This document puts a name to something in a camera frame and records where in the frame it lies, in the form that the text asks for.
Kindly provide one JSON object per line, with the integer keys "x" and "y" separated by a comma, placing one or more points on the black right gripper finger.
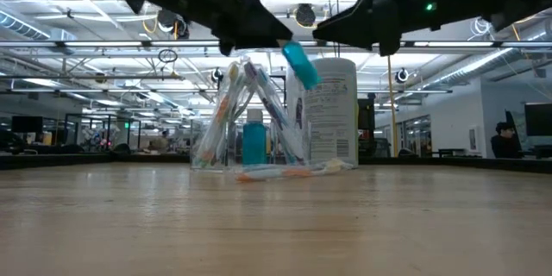
{"x": 366, "y": 21}

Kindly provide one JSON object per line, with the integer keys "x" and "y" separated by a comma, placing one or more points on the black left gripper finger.
{"x": 259, "y": 26}

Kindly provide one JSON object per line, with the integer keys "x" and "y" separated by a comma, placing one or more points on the teal mouthwash bottle white cap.
{"x": 299, "y": 65}
{"x": 254, "y": 142}

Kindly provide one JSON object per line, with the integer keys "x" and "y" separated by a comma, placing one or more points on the purple toothbrush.
{"x": 274, "y": 110}

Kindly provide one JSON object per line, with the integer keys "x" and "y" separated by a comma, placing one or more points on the orange toothbrush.
{"x": 222, "y": 110}
{"x": 297, "y": 172}

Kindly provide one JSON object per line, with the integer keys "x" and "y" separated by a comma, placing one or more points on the black round hanging device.
{"x": 216, "y": 75}
{"x": 402, "y": 75}
{"x": 305, "y": 15}
{"x": 174, "y": 23}

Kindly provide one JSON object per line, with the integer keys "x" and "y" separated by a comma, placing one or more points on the white wipes canister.
{"x": 332, "y": 116}

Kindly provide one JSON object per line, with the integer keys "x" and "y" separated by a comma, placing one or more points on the person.
{"x": 163, "y": 141}
{"x": 504, "y": 140}

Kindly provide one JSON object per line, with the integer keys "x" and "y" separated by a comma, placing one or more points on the dark computer monitor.
{"x": 26, "y": 124}
{"x": 538, "y": 118}

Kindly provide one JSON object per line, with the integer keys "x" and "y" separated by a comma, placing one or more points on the wall picture frame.
{"x": 473, "y": 138}

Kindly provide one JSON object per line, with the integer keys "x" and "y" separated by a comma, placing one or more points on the black aluminium table frame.
{"x": 64, "y": 161}

